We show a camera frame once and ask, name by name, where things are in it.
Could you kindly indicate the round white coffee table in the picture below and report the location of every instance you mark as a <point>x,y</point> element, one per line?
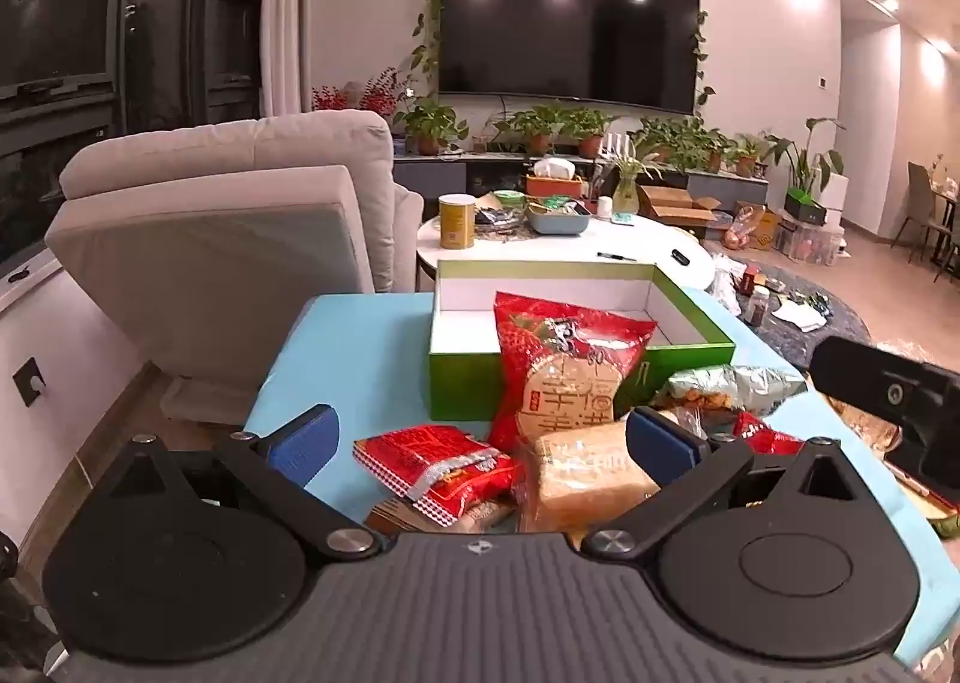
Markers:
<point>525,252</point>

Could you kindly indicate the wall mounted television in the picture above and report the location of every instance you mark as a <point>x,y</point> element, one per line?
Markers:
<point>570,31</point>

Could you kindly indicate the brown snack packet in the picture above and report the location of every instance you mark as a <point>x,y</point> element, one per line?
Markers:
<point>450,514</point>

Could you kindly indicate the yellow can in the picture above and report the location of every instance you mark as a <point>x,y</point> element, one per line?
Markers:
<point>457,222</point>

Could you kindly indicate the clear storage boxes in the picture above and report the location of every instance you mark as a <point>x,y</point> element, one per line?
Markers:
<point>810,244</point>

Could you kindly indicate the plate of snacks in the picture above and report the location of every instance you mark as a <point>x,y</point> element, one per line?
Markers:
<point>501,212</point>

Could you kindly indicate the black marker pen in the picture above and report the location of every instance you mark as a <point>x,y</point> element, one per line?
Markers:
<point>616,256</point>

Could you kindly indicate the blue basin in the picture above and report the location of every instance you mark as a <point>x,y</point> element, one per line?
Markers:
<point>559,222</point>

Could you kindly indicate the dark glass sliding door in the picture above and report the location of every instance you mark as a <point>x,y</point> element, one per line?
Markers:
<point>90,53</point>

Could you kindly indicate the green cardboard box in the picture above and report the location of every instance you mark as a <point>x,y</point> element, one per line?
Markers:
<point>465,383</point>

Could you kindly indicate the large red snack bag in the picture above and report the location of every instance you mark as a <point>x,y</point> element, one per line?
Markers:
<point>562,368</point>

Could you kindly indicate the clear bread packet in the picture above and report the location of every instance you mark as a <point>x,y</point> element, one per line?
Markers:
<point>585,473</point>

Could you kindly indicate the orange tissue box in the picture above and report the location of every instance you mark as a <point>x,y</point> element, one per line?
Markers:
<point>555,182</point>

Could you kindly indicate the green snack packet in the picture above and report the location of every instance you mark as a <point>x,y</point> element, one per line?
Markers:
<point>720,387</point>

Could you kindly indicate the white plastic bags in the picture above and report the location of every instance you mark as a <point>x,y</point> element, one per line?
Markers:
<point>724,286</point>

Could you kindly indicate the red berry decoration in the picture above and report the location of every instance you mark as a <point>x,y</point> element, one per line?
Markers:
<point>375,94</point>

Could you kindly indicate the beige recliner armchair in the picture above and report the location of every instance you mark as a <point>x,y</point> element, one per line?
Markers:
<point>225,241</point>

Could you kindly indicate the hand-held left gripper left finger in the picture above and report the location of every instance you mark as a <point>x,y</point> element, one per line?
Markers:
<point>304,447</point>

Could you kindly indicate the white floor appliance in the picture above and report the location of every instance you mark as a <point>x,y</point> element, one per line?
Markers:
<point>836,199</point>

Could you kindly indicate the glass vase with plant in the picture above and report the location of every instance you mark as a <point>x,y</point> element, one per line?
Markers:
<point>628,192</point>

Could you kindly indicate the open cardboard box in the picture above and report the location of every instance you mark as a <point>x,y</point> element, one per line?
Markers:
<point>679,207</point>

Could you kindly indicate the potted green plant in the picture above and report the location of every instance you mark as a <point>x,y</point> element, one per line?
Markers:
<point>590,127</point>
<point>536,124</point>
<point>748,154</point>
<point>679,139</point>
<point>431,121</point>

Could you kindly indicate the grey dining chair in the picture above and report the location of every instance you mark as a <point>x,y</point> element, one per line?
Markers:
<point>921,203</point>

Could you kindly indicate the white cup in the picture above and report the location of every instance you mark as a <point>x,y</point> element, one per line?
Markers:
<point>604,205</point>

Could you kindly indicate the tall leafy potted plant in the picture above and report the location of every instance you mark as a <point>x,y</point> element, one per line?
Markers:
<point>806,158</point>

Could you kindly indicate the dark round low table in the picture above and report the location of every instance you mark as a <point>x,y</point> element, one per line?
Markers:
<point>832,331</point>

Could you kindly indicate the white cloth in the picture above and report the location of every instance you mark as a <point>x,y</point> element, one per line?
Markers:
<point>799,314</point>

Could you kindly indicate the red checkered snack packet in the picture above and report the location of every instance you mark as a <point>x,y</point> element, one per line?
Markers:
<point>427,462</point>

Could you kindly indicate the small dark red snack packet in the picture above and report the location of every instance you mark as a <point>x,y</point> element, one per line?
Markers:
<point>765,439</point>

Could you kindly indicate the black and green box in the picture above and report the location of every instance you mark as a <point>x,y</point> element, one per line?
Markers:
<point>805,207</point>

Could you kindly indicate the white curtain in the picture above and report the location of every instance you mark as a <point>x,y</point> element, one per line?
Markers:
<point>285,8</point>

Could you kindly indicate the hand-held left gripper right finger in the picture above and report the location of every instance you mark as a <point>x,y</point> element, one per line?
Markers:
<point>661,447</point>

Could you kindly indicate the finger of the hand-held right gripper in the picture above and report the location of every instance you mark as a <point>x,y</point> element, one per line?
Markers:
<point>892,383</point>

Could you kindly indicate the small black remote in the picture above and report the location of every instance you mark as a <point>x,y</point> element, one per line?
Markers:
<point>682,256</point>

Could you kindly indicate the black wall socket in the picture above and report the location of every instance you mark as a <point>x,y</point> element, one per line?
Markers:
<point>28,382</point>

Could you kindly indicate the brown jar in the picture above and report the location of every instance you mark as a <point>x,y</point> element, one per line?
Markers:
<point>760,307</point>

